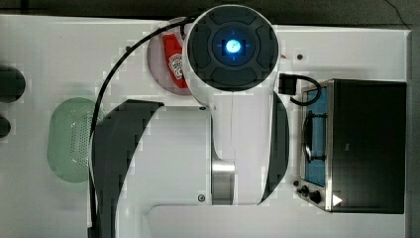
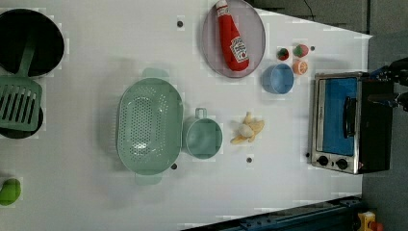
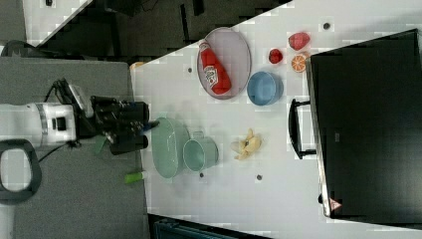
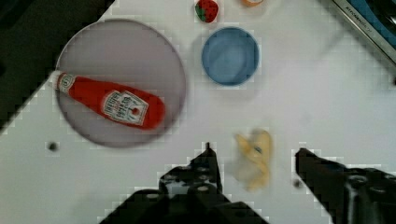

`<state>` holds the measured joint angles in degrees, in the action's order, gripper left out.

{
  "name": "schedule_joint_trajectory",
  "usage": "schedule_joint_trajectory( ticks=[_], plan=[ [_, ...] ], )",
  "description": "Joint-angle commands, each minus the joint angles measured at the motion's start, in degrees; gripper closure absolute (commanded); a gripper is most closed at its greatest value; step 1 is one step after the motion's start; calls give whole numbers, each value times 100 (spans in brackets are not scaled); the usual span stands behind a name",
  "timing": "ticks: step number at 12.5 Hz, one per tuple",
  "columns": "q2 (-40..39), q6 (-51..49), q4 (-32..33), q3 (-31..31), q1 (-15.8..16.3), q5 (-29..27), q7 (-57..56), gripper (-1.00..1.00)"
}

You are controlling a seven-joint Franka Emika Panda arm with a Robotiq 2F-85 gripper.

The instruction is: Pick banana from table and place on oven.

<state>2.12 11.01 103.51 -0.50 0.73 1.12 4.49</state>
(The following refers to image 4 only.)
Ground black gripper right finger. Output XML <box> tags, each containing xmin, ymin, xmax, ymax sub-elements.
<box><xmin>295</xmin><ymin>148</ymin><xmax>396</xmax><ymax>224</ymax></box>

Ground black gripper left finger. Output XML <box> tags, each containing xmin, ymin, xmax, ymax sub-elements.
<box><xmin>100</xmin><ymin>144</ymin><xmax>268</xmax><ymax>224</ymax></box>

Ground yellow peeled banana toy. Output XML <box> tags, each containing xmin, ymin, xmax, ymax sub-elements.
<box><xmin>233</xmin><ymin>129</ymin><xmax>272</xmax><ymax>191</ymax></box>

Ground black steel toaster oven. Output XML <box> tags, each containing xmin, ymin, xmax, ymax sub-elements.
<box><xmin>330</xmin><ymin>0</ymin><xmax>396</xmax><ymax>64</ymax></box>

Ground red ketchup bottle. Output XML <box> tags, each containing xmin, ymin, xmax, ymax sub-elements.
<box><xmin>49</xmin><ymin>71</ymin><xmax>165</xmax><ymax>130</ymax></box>

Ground blue round bowl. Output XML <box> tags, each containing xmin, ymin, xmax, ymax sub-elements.
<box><xmin>201</xmin><ymin>26</ymin><xmax>261</xmax><ymax>87</ymax></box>

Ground grey round plate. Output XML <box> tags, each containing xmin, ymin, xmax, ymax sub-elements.
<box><xmin>56</xmin><ymin>19</ymin><xmax>187</xmax><ymax>148</ymax></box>

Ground small red strawberry toy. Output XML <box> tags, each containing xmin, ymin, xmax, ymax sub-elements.
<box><xmin>194</xmin><ymin>0</ymin><xmax>219</xmax><ymax>23</ymax></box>

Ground orange slice toy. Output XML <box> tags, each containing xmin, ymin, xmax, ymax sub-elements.
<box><xmin>241</xmin><ymin>0</ymin><xmax>264</xmax><ymax>7</ymax></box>

